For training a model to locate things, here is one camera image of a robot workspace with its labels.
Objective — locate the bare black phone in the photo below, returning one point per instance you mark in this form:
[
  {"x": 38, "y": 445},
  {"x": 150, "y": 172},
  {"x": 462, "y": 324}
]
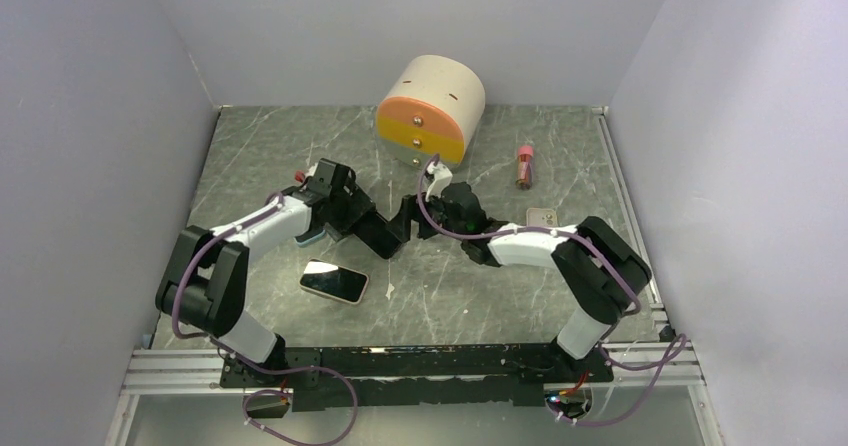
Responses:
[{"x": 384, "y": 244}]

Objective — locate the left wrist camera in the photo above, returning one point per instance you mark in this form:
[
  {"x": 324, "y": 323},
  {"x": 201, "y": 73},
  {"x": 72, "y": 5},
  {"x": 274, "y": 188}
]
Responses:
[{"x": 328, "y": 178}]

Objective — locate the round pastel drawer cabinet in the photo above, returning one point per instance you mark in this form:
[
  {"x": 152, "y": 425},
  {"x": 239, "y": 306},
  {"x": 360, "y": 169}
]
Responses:
[{"x": 433, "y": 108}]

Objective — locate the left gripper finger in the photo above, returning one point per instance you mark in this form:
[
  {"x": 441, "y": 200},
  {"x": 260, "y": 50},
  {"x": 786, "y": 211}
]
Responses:
[
  {"x": 339, "y": 230},
  {"x": 371, "y": 220}
]

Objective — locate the phone in blue case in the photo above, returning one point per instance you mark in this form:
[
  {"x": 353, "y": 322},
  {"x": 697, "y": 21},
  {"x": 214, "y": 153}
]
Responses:
[{"x": 310, "y": 238}]

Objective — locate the pink capped marker tube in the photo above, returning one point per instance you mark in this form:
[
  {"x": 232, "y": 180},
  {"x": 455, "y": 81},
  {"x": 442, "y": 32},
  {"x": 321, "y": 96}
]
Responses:
[{"x": 525, "y": 169}]

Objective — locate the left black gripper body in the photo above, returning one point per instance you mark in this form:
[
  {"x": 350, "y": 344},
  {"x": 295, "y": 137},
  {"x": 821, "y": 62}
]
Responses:
[{"x": 349, "y": 208}]

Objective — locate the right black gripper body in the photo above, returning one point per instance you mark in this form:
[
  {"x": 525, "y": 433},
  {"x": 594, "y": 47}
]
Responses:
[{"x": 438, "y": 215}]

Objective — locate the phone in cream case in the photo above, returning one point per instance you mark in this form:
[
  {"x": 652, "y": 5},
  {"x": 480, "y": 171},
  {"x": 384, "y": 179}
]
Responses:
[{"x": 333, "y": 282}]

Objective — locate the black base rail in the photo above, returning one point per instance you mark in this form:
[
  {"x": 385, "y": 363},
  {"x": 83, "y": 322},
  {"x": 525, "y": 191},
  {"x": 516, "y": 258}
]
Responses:
[{"x": 516, "y": 373}]

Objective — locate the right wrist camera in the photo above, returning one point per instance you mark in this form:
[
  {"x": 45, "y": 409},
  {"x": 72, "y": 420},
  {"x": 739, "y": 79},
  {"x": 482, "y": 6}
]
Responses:
[{"x": 436, "y": 178}]

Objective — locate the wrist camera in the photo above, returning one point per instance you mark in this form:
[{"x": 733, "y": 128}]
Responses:
[
  {"x": 328, "y": 178},
  {"x": 436, "y": 178}
]

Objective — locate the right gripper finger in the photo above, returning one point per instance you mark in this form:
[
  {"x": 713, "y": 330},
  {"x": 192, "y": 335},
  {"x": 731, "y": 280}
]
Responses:
[
  {"x": 412, "y": 208},
  {"x": 414, "y": 228}
]

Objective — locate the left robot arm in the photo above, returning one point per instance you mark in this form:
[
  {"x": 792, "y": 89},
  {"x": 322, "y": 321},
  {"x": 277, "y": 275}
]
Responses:
[{"x": 203, "y": 289}]

